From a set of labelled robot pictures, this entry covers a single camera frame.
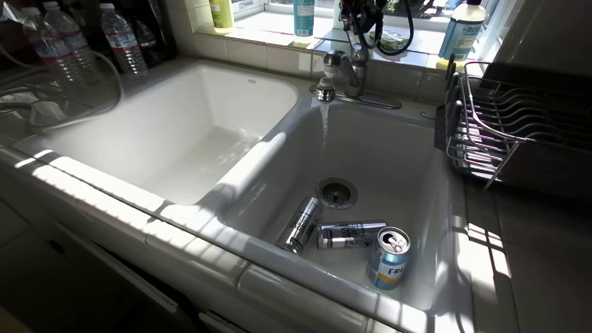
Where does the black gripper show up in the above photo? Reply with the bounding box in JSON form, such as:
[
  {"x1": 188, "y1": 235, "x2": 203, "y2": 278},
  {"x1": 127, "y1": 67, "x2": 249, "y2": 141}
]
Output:
[{"x1": 338, "y1": 0, "x2": 390, "y2": 43}]

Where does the chrome kitchen faucet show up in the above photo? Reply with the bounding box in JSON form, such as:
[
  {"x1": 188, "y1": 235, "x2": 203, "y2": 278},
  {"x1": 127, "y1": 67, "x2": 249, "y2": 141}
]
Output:
[{"x1": 310, "y1": 41, "x2": 403, "y2": 111}]

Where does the window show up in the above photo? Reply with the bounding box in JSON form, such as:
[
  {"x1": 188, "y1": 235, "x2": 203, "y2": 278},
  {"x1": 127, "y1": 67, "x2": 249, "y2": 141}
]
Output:
[{"x1": 231, "y1": 0, "x2": 497, "y2": 30}]

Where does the blue label pump soap bottle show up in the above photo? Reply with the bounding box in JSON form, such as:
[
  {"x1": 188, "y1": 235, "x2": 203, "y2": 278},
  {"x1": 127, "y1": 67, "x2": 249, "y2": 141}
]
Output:
[{"x1": 292, "y1": 0, "x2": 316, "y2": 39}]

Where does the small blue label pump bottle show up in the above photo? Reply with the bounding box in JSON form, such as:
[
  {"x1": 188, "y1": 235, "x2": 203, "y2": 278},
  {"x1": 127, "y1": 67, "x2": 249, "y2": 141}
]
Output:
[{"x1": 436, "y1": 0, "x2": 490, "y2": 63}]

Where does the yellow-green spray bottle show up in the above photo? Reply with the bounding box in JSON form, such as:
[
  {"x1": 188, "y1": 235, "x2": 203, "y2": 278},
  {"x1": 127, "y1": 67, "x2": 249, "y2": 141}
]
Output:
[{"x1": 207, "y1": 0, "x2": 236, "y2": 32}]

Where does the perforated metal drain strainer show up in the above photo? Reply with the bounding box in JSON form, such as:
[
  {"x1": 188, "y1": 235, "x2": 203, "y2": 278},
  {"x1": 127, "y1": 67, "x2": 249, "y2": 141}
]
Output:
[{"x1": 316, "y1": 178, "x2": 360, "y2": 210}]

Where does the white double basin sink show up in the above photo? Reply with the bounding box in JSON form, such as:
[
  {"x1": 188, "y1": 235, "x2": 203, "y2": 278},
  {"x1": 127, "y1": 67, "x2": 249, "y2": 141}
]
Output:
[{"x1": 13, "y1": 60, "x2": 468, "y2": 315}]

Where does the dark crushed can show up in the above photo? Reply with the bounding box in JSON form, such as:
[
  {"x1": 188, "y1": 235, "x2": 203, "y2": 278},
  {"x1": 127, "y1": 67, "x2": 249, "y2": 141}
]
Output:
[{"x1": 314, "y1": 219, "x2": 390, "y2": 252}]

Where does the blue drink can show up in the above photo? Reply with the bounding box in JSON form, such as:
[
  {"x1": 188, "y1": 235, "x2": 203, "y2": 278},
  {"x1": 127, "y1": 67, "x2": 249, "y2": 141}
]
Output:
[{"x1": 366, "y1": 224, "x2": 414, "y2": 293}]

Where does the clear plastic water bottle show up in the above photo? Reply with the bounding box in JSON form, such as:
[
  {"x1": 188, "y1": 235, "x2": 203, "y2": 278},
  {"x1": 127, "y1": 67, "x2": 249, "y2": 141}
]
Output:
[
  {"x1": 98, "y1": 2, "x2": 149, "y2": 78},
  {"x1": 40, "y1": 0, "x2": 99, "y2": 86},
  {"x1": 20, "y1": 6, "x2": 68, "y2": 89}
]

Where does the dark cabinet front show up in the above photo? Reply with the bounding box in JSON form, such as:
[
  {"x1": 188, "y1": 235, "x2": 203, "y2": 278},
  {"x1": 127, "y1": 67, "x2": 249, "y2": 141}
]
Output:
[{"x1": 0, "y1": 184, "x2": 247, "y2": 333}]

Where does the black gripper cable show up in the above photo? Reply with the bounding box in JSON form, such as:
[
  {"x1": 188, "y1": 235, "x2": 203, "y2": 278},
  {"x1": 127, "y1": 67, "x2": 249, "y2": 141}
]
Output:
[{"x1": 368, "y1": 0, "x2": 416, "y2": 58}]

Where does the wire dish rack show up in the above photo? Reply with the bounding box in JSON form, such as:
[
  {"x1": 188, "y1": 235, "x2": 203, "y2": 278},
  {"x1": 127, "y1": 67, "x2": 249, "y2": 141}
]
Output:
[{"x1": 442, "y1": 58, "x2": 592, "y2": 206}]

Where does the white cable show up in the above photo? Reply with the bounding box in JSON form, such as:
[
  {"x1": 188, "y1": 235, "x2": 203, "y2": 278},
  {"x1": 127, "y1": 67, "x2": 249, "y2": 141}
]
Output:
[{"x1": 0, "y1": 43, "x2": 127, "y2": 136}]

